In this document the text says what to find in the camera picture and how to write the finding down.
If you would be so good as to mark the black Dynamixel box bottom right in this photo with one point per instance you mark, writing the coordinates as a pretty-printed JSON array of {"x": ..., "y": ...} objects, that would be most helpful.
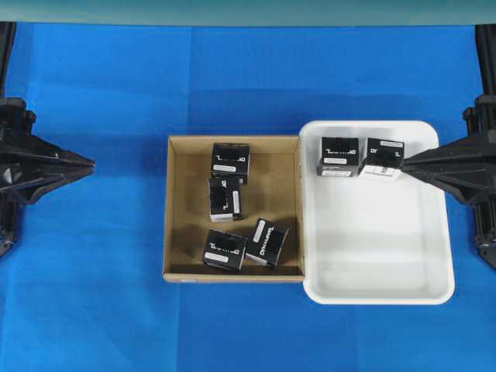
[{"x": 266, "y": 243}]

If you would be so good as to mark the black Dynamixel box top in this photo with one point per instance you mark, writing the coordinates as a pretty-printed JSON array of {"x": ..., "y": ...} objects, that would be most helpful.
[{"x": 231, "y": 160}]

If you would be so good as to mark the blue table cloth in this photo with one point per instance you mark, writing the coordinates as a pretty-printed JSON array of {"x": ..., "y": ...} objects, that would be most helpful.
[{"x": 82, "y": 289}]

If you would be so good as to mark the black Dynamixel box in tray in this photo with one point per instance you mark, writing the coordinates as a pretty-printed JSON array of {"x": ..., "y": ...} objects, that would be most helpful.
[{"x": 338, "y": 157}]

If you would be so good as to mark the black Dynamixel box middle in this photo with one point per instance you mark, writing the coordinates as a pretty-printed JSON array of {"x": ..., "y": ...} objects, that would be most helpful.
[{"x": 224, "y": 199}]

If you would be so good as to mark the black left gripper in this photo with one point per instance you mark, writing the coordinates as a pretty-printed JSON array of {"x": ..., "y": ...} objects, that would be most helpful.
[{"x": 27, "y": 162}]

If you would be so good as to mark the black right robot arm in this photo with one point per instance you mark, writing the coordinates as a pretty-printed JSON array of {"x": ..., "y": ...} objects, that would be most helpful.
[{"x": 481, "y": 118}]

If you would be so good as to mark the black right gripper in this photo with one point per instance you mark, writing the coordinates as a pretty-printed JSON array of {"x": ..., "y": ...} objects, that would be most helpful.
[{"x": 467, "y": 167}]

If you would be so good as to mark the white plastic tray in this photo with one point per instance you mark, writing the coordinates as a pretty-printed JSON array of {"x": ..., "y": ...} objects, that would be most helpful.
[{"x": 374, "y": 242}]

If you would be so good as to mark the black Dynamixel box bottom left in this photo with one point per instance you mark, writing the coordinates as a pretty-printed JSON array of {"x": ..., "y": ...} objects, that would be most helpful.
[{"x": 224, "y": 250}]

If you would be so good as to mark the brown cardboard box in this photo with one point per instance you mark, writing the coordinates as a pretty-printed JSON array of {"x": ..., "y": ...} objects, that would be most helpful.
[{"x": 273, "y": 192}]

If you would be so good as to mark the black white Dynamixel box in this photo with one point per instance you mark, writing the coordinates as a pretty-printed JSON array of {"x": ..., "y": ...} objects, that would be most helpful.
[{"x": 381, "y": 159}]

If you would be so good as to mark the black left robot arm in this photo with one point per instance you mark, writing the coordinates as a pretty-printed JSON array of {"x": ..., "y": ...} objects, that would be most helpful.
[{"x": 16, "y": 118}]

